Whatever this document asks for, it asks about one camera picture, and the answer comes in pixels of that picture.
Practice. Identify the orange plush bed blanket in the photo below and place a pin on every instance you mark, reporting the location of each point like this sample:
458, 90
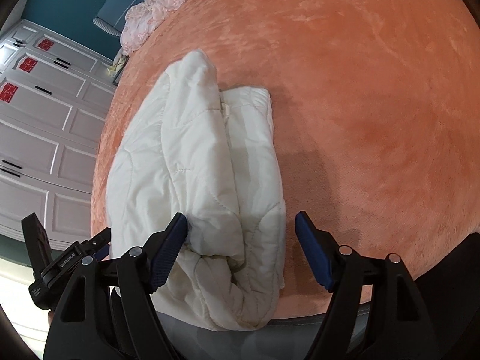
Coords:
375, 110

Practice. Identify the pink crumpled bedding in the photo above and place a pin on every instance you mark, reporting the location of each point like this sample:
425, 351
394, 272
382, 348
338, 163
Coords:
142, 19

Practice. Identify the white panelled wardrobe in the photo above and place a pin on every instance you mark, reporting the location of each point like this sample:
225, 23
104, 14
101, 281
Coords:
55, 96

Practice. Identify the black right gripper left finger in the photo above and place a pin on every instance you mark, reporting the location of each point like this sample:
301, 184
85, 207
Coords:
106, 310

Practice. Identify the white quilted padded garment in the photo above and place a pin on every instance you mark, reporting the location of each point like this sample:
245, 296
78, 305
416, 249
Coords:
208, 153

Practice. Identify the dark bedside table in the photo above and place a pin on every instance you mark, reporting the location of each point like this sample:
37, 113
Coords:
116, 79

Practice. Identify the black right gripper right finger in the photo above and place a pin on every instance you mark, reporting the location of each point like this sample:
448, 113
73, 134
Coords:
376, 310

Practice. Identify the yellow-white items on nightstand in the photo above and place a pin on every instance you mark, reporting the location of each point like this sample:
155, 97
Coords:
118, 63

